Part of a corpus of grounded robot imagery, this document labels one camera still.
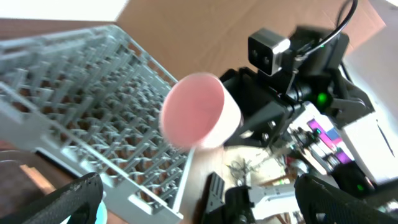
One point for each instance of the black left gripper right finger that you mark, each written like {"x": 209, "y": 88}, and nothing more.
{"x": 320, "y": 202}

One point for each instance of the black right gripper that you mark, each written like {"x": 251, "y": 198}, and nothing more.
{"x": 266, "y": 113}

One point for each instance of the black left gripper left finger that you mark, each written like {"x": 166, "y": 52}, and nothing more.
{"x": 76, "y": 202}

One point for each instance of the pink cup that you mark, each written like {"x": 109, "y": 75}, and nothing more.
{"x": 199, "y": 112}

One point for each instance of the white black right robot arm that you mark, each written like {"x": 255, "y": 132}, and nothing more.
{"x": 335, "y": 131}

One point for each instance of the grey dishwasher rack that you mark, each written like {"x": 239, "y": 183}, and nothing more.
{"x": 89, "y": 100}

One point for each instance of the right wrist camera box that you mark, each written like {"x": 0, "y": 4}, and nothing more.
{"x": 266, "y": 49}

